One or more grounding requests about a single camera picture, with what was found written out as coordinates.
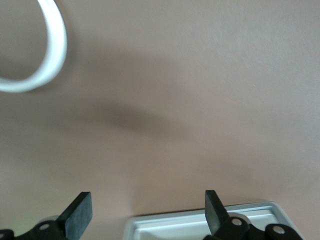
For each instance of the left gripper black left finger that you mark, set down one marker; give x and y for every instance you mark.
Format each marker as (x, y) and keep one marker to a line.
(77, 212)

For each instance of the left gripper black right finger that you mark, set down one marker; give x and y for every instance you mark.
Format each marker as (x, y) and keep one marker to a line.
(215, 212)

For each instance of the white plastic drawer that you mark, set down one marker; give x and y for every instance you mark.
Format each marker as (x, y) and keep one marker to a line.
(175, 222)

